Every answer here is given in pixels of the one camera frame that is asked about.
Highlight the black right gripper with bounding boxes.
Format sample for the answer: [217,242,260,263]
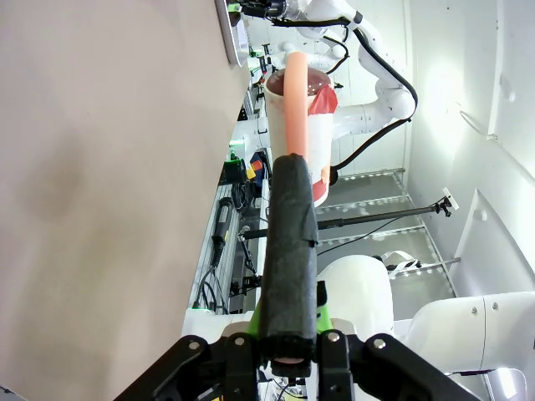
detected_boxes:
[242,0,289,20]

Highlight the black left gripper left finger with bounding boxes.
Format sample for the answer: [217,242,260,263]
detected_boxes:
[110,299,262,401]

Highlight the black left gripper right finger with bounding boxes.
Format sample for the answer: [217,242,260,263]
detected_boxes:
[315,281,478,401]

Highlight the red paper scrap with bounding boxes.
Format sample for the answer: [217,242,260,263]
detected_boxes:
[308,84,339,117]

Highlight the pink lint roller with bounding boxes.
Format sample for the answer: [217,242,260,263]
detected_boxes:
[257,51,339,379]

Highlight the silver metal tray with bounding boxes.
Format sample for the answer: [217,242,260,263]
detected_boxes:
[214,0,248,67]

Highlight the black handheld tool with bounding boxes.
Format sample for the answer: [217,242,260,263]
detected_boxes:
[210,197,234,269]

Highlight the yellow red emergency stop box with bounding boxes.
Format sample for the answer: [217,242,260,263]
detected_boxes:
[247,150,269,181]

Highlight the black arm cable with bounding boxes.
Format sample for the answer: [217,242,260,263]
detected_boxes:
[333,16,420,172]

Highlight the black camera pole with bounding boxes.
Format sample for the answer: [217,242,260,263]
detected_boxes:
[239,195,456,242]

